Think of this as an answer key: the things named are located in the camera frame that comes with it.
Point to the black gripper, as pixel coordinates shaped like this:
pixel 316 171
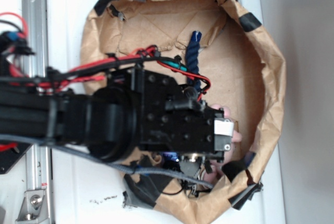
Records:
pixel 172 119

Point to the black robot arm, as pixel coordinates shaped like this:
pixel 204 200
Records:
pixel 137 109

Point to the brown paper bag bin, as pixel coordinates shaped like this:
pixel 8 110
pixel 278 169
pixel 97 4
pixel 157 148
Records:
pixel 247 71

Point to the metal corner bracket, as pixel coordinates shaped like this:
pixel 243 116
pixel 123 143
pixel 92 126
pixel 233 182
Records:
pixel 34 208

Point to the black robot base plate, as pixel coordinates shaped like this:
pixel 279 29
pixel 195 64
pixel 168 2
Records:
pixel 11 153

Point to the aluminium extrusion rail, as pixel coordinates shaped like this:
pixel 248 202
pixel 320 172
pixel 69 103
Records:
pixel 38 158

